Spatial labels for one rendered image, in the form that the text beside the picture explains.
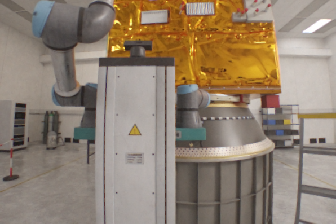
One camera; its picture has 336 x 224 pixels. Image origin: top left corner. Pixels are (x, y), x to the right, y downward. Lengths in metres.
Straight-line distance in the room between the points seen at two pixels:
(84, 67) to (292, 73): 10.20
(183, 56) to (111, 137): 1.27
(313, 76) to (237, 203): 8.68
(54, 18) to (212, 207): 1.60
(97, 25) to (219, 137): 1.30
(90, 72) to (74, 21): 8.08
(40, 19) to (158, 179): 0.69
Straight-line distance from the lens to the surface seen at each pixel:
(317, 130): 9.68
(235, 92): 1.77
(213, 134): 1.51
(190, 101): 0.80
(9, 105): 8.19
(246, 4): 2.14
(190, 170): 1.44
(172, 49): 1.78
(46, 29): 0.59
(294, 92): 9.02
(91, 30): 0.57
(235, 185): 1.63
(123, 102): 0.69
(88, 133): 0.85
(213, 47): 1.82
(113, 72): 0.72
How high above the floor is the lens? 1.53
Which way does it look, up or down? 6 degrees up
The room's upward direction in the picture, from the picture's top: straight up
